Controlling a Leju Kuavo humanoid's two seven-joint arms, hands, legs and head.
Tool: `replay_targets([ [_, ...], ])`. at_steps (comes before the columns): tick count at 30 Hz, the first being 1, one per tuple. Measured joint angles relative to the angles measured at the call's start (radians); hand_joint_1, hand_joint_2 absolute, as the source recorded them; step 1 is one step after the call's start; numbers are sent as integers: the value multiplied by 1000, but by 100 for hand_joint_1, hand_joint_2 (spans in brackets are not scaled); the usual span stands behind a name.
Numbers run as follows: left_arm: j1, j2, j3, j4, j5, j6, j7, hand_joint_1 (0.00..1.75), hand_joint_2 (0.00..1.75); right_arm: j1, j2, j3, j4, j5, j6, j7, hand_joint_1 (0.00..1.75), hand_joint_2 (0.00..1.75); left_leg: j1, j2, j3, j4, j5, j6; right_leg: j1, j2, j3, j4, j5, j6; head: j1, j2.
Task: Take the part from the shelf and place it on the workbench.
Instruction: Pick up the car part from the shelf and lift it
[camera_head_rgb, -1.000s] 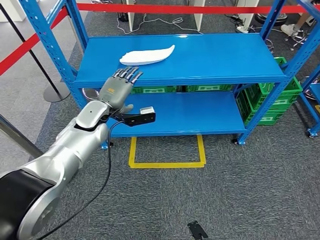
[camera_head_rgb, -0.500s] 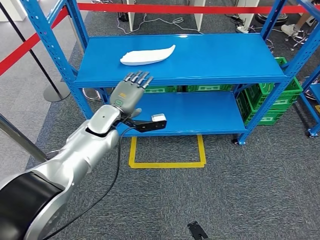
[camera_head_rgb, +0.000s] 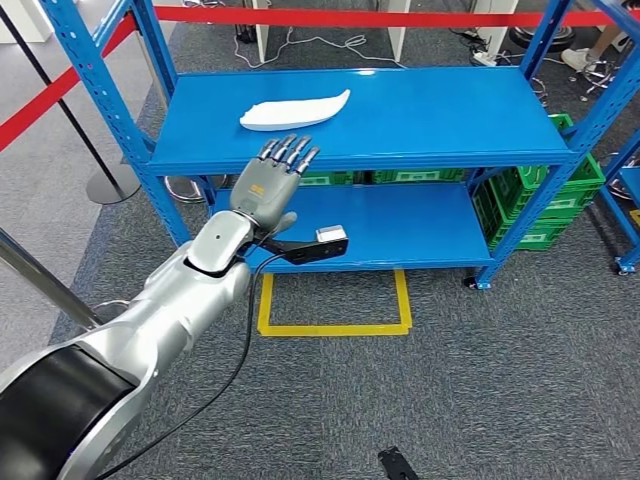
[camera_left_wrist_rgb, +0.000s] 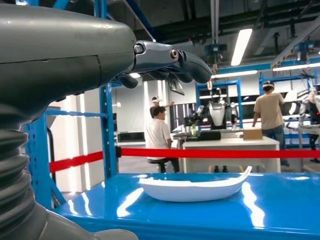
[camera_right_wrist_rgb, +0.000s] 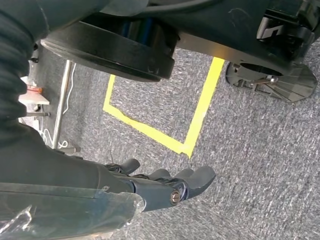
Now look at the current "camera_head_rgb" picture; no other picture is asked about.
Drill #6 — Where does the black robot right foot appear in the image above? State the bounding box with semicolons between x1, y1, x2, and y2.
377;445;420;480

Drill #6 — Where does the belt stanchion with chrome base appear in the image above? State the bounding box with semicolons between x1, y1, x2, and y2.
134;33;230;203

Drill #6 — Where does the white desk leg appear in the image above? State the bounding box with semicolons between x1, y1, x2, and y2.
472;0;519;60
252;0;271;64
387;0;412;63

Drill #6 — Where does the green plastic crate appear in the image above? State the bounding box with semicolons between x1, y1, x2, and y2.
472;182;574;253
299;170;355;187
372;168;466;185
487;113;606;223

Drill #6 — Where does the short red barrier belt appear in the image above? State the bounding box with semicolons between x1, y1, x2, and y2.
0;14;137;154

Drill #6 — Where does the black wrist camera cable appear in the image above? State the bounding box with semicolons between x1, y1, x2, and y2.
94;251;288;480

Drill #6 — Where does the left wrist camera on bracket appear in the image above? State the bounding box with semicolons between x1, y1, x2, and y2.
260;225;349;266

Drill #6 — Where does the chrome stanchion with mirror base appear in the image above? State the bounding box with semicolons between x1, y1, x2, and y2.
0;227;132;331

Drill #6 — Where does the blue metal shelf rack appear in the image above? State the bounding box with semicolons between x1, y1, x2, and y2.
39;0;640;293

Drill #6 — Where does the white curved plastic part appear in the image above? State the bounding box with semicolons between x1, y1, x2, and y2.
239;88;352;132

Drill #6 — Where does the chrome chair base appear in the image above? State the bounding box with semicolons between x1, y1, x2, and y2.
570;58;621;102

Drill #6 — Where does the person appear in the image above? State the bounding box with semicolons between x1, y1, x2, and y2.
561;26;631;73

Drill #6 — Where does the small blue metal rack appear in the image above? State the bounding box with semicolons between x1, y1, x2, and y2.
597;129;640;276

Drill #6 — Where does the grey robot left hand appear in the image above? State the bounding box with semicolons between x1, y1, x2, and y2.
229;134;321;240

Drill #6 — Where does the yellow floor tape square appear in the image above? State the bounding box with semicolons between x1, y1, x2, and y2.
257;269;414;338

